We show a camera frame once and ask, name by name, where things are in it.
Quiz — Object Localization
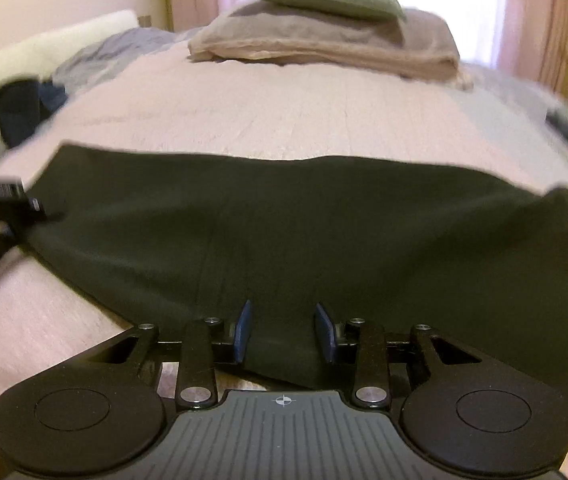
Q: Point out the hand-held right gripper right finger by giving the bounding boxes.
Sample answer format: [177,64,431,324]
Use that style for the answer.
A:
[313,301,485,409]

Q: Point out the black pants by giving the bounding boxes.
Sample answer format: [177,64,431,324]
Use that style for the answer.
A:
[26,143,568,443]

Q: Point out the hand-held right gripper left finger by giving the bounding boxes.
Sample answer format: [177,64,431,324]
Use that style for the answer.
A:
[86,300,255,409]

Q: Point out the white pillow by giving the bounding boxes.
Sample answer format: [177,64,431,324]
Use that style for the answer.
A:
[0,9,139,103]

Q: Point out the dark blue clothes pile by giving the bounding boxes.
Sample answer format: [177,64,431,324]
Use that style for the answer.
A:
[0,79,68,150]

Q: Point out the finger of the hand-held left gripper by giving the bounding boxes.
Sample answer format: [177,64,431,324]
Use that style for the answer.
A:
[22,195,68,225]

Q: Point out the grey-blue cloth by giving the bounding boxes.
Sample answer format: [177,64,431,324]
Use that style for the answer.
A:
[52,26,191,97]

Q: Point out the beige pillow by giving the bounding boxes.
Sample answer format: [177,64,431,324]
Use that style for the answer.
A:
[187,1,475,92]

